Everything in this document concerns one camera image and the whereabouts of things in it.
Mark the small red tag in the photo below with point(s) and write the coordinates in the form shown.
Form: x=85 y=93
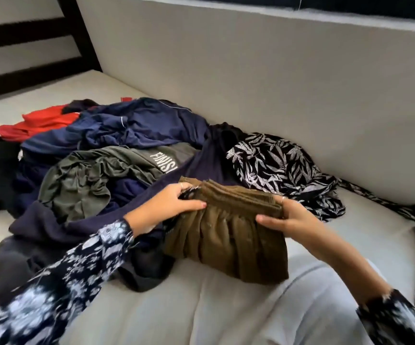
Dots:
x=126 y=99

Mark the dark wooden bed frame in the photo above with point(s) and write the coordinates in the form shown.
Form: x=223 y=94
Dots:
x=74 y=32

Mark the person's right hand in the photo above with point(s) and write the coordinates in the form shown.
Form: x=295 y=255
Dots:
x=297 y=226

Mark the dark window pane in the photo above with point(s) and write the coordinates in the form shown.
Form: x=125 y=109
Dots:
x=337 y=5

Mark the person's left forearm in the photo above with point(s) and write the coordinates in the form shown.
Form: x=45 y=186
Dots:
x=60 y=280

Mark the brown pleated skirt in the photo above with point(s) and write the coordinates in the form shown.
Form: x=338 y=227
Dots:
x=229 y=244

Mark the dark maroon garment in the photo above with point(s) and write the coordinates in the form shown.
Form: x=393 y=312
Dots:
x=80 y=104

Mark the person's white trousers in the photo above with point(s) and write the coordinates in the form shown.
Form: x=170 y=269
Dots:
x=315 y=308

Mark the person's right forearm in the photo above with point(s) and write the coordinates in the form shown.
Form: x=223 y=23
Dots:
x=365 y=283

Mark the blue track jacket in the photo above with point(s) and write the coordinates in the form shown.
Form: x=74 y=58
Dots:
x=135 y=122

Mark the olive green printed t-shirt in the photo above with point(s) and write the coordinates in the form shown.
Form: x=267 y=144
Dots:
x=85 y=179

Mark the person's left thumb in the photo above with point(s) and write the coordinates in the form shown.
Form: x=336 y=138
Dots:
x=192 y=206

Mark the white mattress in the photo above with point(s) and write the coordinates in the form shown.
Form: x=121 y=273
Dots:
x=200 y=312

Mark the person's right thumb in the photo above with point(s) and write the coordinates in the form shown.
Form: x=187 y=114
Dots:
x=270 y=220

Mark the red garment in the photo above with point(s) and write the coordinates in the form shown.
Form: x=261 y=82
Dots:
x=38 y=125

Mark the black white leaf print garment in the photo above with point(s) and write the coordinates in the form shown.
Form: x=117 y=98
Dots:
x=275 y=165

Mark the person's left hand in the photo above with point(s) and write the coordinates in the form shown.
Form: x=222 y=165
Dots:
x=160 y=208

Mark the dark grey garment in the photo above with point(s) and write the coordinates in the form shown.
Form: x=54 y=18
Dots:
x=20 y=262

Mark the dark navy garment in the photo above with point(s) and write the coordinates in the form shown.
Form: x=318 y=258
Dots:
x=207 y=165

